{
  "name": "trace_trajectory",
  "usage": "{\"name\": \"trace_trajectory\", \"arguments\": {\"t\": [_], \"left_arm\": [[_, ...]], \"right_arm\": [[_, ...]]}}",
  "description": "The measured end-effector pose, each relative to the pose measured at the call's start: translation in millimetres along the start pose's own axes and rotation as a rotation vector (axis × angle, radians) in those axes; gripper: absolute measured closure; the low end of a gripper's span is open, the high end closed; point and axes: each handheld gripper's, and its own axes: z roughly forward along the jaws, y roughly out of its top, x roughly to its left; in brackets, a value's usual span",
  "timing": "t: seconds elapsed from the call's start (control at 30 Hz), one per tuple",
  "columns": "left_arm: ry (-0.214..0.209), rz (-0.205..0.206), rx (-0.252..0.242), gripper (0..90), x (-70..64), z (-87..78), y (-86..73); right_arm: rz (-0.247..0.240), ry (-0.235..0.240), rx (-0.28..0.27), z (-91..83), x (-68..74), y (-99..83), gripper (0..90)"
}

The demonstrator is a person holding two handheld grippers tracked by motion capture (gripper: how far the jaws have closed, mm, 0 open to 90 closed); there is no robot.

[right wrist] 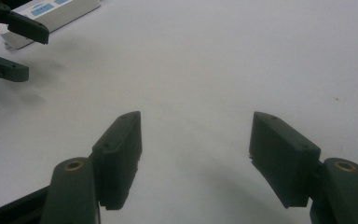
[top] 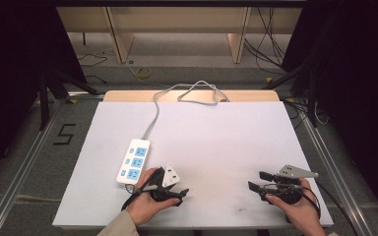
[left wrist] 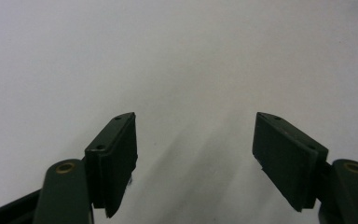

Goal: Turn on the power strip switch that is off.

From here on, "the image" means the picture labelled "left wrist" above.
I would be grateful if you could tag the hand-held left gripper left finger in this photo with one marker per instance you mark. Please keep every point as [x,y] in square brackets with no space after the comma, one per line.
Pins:
[112,158]

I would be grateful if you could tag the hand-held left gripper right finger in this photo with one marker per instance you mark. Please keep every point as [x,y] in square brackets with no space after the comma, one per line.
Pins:
[287,155]

